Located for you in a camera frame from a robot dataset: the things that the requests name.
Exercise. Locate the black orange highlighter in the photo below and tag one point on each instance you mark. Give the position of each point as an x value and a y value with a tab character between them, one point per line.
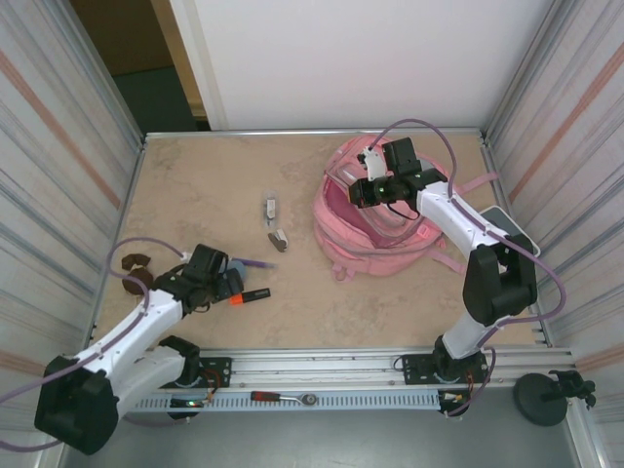
256	294

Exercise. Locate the purple highlighter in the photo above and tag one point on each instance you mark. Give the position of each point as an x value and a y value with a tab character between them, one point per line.
261	264

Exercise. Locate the small grey clip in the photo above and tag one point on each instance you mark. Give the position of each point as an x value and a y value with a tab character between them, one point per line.
278	241

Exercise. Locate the pink backpack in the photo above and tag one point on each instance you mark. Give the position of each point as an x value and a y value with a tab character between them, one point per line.
370	244

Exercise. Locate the small clear plastic case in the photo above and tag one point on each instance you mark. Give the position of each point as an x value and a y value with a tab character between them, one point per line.
270	209

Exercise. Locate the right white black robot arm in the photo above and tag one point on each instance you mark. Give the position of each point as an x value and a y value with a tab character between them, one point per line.
497	283

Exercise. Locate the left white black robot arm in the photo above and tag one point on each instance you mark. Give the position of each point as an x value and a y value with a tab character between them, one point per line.
127	331

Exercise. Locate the small brown crumpled lump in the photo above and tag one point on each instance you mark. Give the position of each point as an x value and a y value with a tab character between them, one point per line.
134	261

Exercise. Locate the large brown crumpled lump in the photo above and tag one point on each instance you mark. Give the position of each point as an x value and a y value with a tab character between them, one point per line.
134	285

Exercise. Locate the white grey box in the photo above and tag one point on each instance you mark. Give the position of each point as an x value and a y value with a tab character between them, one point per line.
502	219

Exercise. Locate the circuit board with green light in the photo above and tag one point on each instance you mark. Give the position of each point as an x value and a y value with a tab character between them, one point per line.
187	402

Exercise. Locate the thin aluminium table edge bar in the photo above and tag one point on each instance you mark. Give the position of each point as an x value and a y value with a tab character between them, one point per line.
219	132

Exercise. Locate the black clamp stand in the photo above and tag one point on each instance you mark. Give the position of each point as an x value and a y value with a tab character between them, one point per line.
536	400

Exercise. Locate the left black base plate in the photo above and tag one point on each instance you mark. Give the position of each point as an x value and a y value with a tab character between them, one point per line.
214	370

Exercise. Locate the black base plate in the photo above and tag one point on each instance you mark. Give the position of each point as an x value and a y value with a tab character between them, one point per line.
419	368
214	370

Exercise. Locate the aluminium rail with arm bases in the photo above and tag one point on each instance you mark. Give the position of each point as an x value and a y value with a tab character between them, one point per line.
317	365

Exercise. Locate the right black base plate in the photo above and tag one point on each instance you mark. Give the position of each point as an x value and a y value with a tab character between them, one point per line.
419	368

